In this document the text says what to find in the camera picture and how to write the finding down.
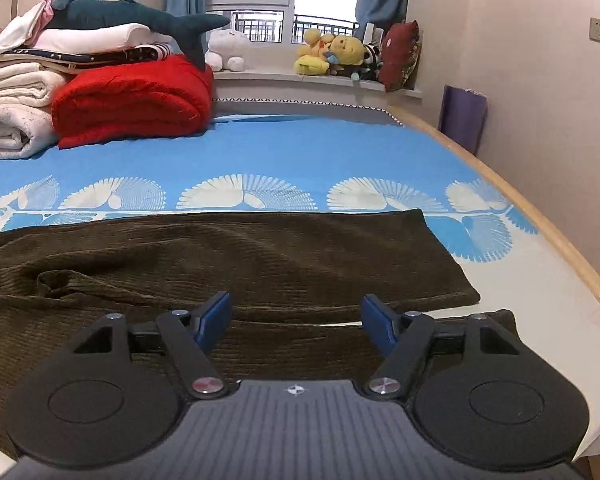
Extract yellow round plush toy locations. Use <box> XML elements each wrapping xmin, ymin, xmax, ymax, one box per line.
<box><xmin>329</xmin><ymin>35</ymin><xmax>367</xmax><ymax>69</ymax></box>

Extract navy star-print blanket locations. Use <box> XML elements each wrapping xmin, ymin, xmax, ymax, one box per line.
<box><xmin>0</xmin><ymin>41</ymin><xmax>174</xmax><ymax>77</ymax></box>

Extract dark blue shark plush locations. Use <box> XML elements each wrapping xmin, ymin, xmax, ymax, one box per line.
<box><xmin>42</xmin><ymin>0</ymin><xmax>231</xmax><ymax>71</ymax></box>

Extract black and white plush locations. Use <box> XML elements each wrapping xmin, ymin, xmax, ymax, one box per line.
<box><xmin>361</xmin><ymin>44</ymin><xmax>384</xmax><ymax>82</ymax></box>

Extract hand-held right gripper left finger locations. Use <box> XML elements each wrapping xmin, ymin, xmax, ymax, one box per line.
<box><xmin>72</xmin><ymin>290</ymin><xmax>233</xmax><ymax>402</ymax></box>

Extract purple paper bag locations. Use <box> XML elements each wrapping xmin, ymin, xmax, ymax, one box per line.
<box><xmin>437</xmin><ymin>84</ymin><xmax>490</xmax><ymax>157</ymax></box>

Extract white folded quilt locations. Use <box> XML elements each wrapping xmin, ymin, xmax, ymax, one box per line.
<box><xmin>35</xmin><ymin>22</ymin><xmax>182</xmax><ymax>54</ymax></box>

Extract brown corduroy pants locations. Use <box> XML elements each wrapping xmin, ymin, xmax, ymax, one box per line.
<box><xmin>0</xmin><ymin>208</ymin><xmax>519</xmax><ymax>457</ymax></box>

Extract black balcony railing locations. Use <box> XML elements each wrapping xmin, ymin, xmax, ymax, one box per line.
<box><xmin>229</xmin><ymin>11</ymin><xmax>361</xmax><ymax>45</ymax></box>

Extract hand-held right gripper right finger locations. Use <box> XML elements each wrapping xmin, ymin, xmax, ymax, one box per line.
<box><xmin>361</xmin><ymin>293</ymin><xmax>524</xmax><ymax>402</ymax></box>

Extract yellow duck plush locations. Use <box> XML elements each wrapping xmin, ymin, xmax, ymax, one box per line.
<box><xmin>293</xmin><ymin>27</ymin><xmax>334</xmax><ymax>77</ymax></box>

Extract pink cloth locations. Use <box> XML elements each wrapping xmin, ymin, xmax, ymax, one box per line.
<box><xmin>29</xmin><ymin>0</ymin><xmax>54</xmax><ymax>42</ymax></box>

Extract cream folded blanket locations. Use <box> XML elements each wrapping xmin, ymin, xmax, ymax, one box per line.
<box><xmin>0</xmin><ymin>62</ymin><xmax>72</xmax><ymax>112</ymax></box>

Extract white folded cloth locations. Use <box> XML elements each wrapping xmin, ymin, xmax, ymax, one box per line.
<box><xmin>0</xmin><ymin>2</ymin><xmax>49</xmax><ymax>57</ymax></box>

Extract white ribbed box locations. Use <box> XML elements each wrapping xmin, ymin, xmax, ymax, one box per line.
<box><xmin>363</xmin><ymin>22</ymin><xmax>389</xmax><ymax>49</ymax></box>

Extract red folded blanket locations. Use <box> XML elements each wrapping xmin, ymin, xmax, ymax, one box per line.
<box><xmin>51</xmin><ymin>53</ymin><xmax>216</xmax><ymax>150</ymax></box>

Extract white plush toy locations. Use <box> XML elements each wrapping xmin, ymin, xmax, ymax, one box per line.
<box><xmin>203</xmin><ymin>27</ymin><xmax>251</xmax><ymax>72</ymax></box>

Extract white window sill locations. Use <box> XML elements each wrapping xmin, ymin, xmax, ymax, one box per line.
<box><xmin>212</xmin><ymin>67</ymin><xmax>424</xmax><ymax>107</ymax></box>

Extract light grey fleece blanket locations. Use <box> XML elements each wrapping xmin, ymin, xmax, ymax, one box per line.
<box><xmin>0</xmin><ymin>105</ymin><xmax>62</xmax><ymax>164</ymax></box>

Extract dark red cushion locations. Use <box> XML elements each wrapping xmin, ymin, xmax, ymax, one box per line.
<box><xmin>378</xmin><ymin>20</ymin><xmax>421</xmax><ymax>93</ymax></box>

